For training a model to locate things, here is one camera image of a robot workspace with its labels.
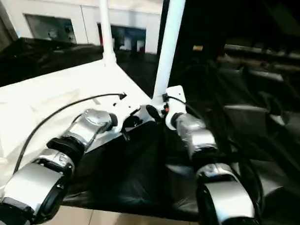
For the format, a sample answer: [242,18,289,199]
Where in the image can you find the white plastic table leg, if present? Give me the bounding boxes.
[98,0,117,65]
[149,0,192,101]

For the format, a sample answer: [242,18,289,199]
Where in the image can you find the white plastic table top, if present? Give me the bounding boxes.
[0,57,166,197]

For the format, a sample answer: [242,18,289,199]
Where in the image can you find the black mat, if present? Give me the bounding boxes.
[0,28,300,225]

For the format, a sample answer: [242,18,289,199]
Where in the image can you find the black metal bar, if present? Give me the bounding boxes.
[222,40,300,62]

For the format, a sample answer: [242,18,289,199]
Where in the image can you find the white cabinet with glass doors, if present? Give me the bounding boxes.
[0,0,167,60]

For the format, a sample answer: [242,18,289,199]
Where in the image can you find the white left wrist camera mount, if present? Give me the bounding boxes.
[108,98,147,135]

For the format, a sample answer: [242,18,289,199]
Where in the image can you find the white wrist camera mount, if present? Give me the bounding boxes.
[162,85,189,130]
[108,98,147,135]

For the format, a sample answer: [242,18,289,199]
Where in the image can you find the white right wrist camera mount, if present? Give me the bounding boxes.
[162,85,189,130]

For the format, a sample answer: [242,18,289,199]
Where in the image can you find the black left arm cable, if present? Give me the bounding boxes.
[9,92,130,175]

